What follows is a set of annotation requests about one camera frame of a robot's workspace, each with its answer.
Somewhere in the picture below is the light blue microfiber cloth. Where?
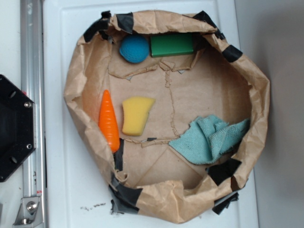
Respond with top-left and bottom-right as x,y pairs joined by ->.
169,115 -> 250,165

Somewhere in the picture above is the crumpled brown paper bag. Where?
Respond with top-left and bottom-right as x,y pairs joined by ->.
64,10 -> 270,223

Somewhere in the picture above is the yellow sponge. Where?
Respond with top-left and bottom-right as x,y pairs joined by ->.
122,96 -> 155,136

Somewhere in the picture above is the orange plastic carrot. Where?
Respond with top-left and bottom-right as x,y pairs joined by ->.
98,90 -> 120,153

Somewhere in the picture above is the blue textured ball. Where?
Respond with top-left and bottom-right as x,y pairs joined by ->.
119,34 -> 149,64

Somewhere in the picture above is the green rectangular block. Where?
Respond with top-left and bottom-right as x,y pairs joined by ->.
150,33 -> 193,57

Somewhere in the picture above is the white plastic tray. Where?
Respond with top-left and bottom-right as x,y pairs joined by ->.
42,0 -> 260,228

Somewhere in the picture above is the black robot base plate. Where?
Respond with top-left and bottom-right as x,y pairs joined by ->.
0,75 -> 35,182

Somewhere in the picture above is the metal corner bracket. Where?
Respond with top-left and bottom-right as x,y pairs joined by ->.
12,196 -> 43,228

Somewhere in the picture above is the aluminium extrusion rail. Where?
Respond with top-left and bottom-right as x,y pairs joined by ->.
20,0 -> 48,228

